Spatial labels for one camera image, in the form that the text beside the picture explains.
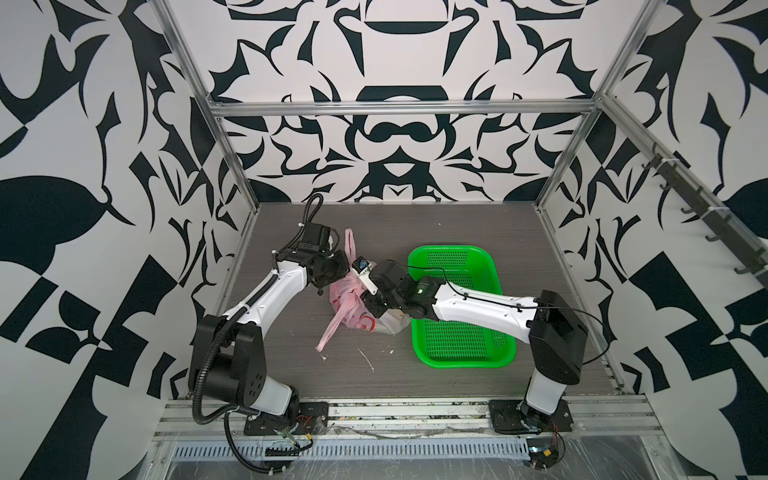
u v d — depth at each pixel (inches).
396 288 24.2
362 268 28.1
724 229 21.6
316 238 27.1
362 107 36.1
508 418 29.2
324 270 28.7
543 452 27.9
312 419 28.9
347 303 31.9
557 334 17.8
